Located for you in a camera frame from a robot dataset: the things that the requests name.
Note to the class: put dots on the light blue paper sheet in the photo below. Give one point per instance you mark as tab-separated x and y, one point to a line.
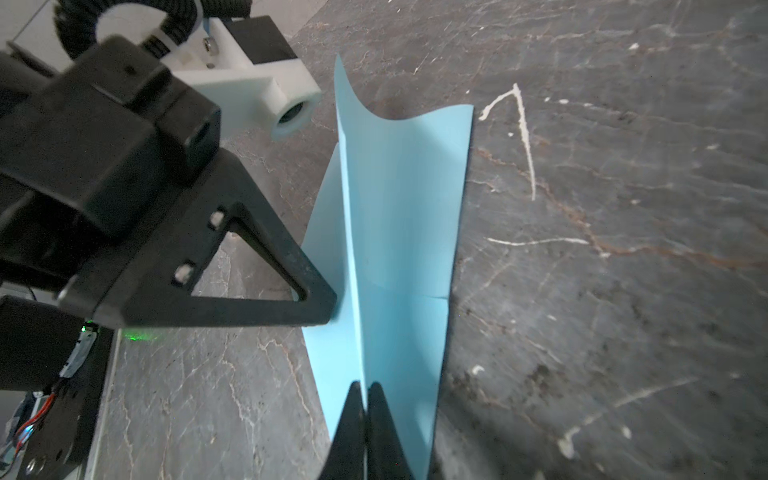
383	233

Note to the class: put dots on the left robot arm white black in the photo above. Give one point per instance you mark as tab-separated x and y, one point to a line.
42	336

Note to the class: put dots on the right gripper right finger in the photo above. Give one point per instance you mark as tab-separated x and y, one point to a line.
385	458

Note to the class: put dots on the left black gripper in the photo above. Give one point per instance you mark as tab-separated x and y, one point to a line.
85	152

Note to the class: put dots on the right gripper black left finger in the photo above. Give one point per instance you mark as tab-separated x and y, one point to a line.
346	457

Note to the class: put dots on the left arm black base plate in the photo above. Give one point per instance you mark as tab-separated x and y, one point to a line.
61	444

